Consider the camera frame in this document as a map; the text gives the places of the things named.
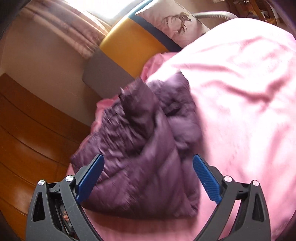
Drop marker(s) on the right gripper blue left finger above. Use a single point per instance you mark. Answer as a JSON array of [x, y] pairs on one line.
[[87, 176]]

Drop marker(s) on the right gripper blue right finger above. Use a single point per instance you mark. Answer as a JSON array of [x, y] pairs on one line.
[[208, 180]]

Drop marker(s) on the purple quilted down jacket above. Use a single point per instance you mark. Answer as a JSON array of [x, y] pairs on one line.
[[147, 138]]

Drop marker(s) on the pink bed cover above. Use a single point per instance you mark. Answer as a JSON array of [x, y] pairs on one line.
[[242, 81]]

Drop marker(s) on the grey yellow blue headboard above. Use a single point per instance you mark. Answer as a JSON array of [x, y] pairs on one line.
[[123, 53]]

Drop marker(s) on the left pink window curtain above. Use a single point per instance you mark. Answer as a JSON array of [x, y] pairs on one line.
[[76, 26]]

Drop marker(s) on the white deer print pillow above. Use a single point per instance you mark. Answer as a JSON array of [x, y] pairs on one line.
[[174, 21]]

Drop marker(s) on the wooden desk with clutter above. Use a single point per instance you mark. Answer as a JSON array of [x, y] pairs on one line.
[[259, 10]]

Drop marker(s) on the grey curved bed rail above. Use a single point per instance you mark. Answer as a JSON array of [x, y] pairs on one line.
[[215, 14]]

